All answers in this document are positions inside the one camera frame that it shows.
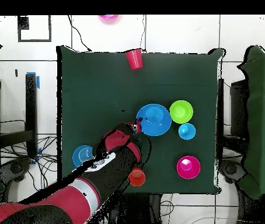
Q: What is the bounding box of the large blue bowl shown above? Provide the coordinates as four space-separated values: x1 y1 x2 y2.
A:
136 103 172 137

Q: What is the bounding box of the red cup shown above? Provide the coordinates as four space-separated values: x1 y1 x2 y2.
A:
125 48 144 71

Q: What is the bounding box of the large pink bowl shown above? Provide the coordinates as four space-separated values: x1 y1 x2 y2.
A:
99 15 120 24

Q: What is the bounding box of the small green bowl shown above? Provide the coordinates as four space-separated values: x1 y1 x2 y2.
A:
169 100 194 124

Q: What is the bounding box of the blue cup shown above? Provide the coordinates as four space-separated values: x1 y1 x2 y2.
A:
178 122 197 141

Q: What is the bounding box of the orange cup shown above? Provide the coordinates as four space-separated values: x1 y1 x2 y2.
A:
128 167 147 187

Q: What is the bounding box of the small pinkish red bowl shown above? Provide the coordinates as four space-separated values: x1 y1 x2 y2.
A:
176 155 201 180

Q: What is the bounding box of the small blue bowl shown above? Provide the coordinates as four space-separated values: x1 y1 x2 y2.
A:
72 145 95 169

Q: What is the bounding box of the black equipment base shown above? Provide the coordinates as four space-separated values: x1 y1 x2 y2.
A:
0 158 32 183
218 159 247 185

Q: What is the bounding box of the black metal stand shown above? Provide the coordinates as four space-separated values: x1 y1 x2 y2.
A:
216 78 250 156
0 72 40 158

